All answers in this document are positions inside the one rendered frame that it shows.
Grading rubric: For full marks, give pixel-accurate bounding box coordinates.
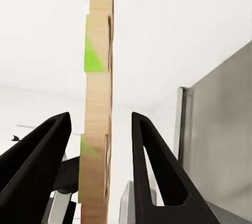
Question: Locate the jigsaw puzzle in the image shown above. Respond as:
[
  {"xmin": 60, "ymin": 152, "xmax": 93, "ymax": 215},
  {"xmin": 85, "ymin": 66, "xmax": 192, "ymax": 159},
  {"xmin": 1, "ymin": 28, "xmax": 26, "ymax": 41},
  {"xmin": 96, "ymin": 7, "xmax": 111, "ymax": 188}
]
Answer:
[{"xmin": 77, "ymin": 0, "xmax": 114, "ymax": 224}]

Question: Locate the toy box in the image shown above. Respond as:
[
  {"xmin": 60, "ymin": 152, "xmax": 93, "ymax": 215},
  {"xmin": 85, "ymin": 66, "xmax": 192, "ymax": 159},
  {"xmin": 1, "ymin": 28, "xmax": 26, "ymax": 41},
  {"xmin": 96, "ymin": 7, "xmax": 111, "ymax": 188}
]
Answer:
[{"xmin": 119, "ymin": 180, "xmax": 156, "ymax": 224}]

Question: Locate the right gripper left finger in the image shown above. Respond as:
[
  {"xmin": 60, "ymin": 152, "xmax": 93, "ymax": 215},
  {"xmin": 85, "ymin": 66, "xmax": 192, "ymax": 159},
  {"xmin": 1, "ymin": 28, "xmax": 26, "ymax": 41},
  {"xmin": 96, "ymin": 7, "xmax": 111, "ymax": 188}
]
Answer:
[{"xmin": 0, "ymin": 112, "xmax": 72, "ymax": 224}]

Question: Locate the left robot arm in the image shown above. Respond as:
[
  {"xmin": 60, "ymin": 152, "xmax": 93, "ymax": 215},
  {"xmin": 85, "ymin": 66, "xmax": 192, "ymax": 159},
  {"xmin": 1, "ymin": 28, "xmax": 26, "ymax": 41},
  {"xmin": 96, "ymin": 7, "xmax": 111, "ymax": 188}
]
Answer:
[{"xmin": 41, "ymin": 153, "xmax": 80, "ymax": 224}]

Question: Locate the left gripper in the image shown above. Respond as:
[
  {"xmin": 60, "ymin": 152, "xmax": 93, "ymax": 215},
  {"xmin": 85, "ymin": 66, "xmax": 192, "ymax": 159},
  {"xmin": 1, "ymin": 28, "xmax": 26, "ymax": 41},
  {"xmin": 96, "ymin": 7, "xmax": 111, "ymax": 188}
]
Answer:
[{"xmin": 52, "ymin": 156, "xmax": 80, "ymax": 193}]

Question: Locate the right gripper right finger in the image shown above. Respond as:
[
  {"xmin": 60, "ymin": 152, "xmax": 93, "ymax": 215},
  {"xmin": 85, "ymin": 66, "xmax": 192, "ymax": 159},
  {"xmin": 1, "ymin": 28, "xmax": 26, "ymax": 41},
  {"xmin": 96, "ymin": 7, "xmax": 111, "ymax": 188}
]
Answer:
[{"xmin": 131, "ymin": 112, "xmax": 220, "ymax": 224}]

